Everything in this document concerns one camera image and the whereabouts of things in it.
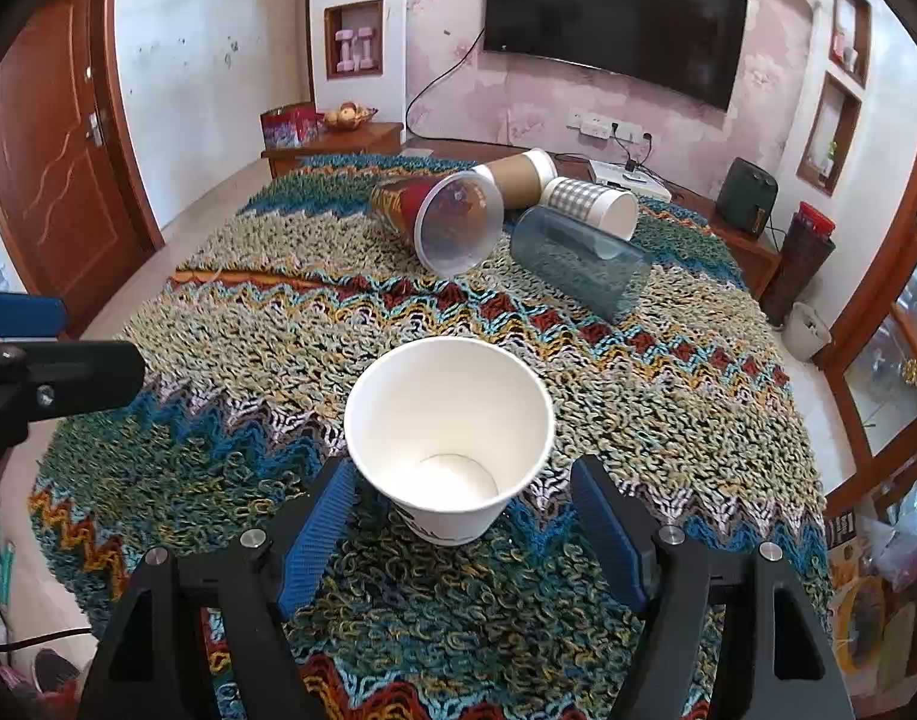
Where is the dark wicker basket red lid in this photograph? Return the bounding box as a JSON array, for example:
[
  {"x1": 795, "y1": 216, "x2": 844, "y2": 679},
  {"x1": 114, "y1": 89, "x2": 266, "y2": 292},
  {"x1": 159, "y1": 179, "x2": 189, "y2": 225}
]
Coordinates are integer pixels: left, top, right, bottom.
[{"x1": 761, "y1": 202, "x2": 836, "y2": 328}]

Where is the white waste bin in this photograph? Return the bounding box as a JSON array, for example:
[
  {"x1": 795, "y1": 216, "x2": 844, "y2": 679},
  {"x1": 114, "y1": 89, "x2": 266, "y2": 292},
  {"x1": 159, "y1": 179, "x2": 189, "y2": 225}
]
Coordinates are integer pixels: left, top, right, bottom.
[{"x1": 783, "y1": 301, "x2": 835, "y2": 363}]

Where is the clear printed plastic cup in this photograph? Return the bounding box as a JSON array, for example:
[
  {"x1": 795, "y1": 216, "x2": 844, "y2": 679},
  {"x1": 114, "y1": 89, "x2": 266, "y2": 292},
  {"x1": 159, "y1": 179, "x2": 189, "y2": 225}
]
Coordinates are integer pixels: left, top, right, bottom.
[{"x1": 368, "y1": 170, "x2": 506, "y2": 279}]

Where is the white paper cup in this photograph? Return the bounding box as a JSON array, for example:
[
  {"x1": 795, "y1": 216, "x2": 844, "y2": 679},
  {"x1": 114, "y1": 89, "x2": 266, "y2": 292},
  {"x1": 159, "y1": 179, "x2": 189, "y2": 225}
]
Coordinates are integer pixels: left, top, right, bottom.
[{"x1": 344, "y1": 337, "x2": 557, "y2": 548}]

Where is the white power strip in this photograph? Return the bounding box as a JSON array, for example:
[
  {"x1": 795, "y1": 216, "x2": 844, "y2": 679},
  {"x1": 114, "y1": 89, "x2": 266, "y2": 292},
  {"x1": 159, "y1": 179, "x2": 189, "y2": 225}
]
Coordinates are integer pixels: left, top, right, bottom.
[{"x1": 566, "y1": 112, "x2": 648, "y2": 143}]

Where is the black television cable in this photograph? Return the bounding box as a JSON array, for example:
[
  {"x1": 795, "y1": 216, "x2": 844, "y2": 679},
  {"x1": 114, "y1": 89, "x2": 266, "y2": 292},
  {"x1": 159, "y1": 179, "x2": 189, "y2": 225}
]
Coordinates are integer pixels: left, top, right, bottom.
[{"x1": 404, "y1": 28, "x2": 491, "y2": 142}]

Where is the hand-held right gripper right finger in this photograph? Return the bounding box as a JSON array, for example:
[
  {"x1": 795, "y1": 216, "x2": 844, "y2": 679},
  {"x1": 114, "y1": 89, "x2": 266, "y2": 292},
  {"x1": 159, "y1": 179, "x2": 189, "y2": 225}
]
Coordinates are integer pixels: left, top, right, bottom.
[{"x1": 570, "y1": 456, "x2": 856, "y2": 720}]

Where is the checkered paper cup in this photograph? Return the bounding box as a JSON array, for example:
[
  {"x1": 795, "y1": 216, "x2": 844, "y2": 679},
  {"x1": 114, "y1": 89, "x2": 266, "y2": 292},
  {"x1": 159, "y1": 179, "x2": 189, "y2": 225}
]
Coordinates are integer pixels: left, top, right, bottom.
[{"x1": 540, "y1": 175, "x2": 641, "y2": 242}]

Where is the yellow tape roll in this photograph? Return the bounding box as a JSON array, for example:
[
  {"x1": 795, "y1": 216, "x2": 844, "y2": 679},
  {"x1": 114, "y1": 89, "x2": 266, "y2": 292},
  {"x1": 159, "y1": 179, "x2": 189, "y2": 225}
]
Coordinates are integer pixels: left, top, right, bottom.
[{"x1": 831, "y1": 576, "x2": 891, "y2": 670}]

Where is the colourful knitted blanket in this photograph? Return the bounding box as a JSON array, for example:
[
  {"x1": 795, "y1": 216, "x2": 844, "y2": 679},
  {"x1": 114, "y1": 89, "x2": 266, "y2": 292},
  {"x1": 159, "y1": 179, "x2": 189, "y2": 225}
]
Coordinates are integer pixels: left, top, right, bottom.
[{"x1": 27, "y1": 152, "x2": 835, "y2": 720}]

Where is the red tin box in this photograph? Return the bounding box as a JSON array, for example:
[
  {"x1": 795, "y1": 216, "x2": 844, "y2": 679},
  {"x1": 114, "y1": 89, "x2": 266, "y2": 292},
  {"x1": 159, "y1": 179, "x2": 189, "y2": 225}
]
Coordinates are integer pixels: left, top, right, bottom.
[{"x1": 259, "y1": 103, "x2": 325, "y2": 152}]

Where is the black wall television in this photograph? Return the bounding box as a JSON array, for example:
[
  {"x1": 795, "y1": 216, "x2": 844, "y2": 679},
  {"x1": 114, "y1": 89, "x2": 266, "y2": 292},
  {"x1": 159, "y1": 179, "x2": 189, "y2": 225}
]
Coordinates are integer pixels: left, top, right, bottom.
[{"x1": 481, "y1": 0, "x2": 751, "y2": 113}]

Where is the brown paper cup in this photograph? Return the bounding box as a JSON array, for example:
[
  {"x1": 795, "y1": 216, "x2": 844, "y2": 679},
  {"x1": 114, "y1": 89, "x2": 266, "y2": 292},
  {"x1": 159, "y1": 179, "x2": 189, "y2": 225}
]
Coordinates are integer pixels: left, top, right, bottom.
[{"x1": 471, "y1": 148, "x2": 559, "y2": 210}]

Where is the black floor cable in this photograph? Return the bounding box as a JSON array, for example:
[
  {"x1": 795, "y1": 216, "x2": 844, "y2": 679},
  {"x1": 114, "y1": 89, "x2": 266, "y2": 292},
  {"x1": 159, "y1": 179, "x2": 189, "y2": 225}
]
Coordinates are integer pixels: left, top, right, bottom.
[{"x1": 0, "y1": 625, "x2": 101, "y2": 655}]

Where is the blue transparent plastic cup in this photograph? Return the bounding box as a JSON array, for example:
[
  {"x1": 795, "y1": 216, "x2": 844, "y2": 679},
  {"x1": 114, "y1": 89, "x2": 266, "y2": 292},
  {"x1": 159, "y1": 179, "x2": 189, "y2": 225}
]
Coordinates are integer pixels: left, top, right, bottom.
[{"x1": 510, "y1": 205, "x2": 655, "y2": 326}]

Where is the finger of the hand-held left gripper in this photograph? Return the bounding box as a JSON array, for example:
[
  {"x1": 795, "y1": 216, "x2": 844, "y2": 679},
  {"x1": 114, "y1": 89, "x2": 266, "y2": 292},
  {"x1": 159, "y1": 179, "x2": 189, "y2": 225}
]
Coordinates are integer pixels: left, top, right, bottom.
[
  {"x1": 0, "y1": 340, "x2": 146, "y2": 520},
  {"x1": 0, "y1": 286, "x2": 68, "y2": 339}
]

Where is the long wooden television stand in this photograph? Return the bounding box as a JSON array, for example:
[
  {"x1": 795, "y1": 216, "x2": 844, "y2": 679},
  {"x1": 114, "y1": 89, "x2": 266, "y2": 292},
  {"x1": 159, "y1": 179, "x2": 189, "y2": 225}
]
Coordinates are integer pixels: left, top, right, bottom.
[{"x1": 405, "y1": 138, "x2": 783, "y2": 302}]

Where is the glass door wooden cabinet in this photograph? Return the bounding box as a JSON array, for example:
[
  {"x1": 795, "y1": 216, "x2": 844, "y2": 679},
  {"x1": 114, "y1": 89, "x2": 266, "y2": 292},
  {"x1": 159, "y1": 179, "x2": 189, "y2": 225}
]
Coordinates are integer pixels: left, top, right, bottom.
[{"x1": 824, "y1": 165, "x2": 917, "y2": 466}]

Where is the clear plastic bag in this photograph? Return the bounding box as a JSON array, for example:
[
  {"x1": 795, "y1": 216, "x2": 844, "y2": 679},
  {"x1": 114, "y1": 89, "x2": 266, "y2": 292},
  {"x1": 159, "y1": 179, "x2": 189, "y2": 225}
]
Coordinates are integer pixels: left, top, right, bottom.
[{"x1": 869, "y1": 480, "x2": 917, "y2": 593}]

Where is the dark green speaker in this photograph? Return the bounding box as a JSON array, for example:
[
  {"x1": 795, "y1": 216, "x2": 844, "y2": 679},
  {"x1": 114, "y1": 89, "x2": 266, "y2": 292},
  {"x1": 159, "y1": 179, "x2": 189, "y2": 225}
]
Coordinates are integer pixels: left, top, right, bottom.
[{"x1": 714, "y1": 157, "x2": 780, "y2": 236}]

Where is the small wooden cabinet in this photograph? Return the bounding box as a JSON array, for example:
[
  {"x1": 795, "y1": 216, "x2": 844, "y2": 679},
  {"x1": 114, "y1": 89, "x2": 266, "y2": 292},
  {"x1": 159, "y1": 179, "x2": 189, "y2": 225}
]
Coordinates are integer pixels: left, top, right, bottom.
[{"x1": 261, "y1": 122, "x2": 406, "y2": 179}]

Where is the white flat device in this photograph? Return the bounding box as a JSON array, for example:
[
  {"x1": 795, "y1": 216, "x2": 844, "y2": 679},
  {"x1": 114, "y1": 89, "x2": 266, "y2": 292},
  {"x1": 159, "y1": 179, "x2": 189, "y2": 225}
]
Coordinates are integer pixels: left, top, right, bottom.
[{"x1": 586, "y1": 158, "x2": 674, "y2": 203}]

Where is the fruit bowl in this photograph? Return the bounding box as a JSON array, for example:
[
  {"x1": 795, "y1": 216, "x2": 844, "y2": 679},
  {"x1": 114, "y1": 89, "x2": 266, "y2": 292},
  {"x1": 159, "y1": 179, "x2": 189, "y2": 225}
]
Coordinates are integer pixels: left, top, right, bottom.
[{"x1": 321, "y1": 100, "x2": 379, "y2": 133}]

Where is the brown wooden door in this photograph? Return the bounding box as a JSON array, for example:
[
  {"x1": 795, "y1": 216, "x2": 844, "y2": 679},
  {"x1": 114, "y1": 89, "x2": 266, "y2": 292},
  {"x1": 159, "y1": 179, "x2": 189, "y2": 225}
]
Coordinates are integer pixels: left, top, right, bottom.
[{"x1": 0, "y1": 0, "x2": 157, "y2": 316}]

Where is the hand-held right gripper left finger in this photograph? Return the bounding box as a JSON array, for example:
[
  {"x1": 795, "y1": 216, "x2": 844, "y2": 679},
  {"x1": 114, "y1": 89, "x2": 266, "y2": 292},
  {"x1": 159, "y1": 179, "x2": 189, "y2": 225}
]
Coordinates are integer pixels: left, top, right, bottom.
[{"x1": 79, "y1": 457, "x2": 358, "y2": 720}]

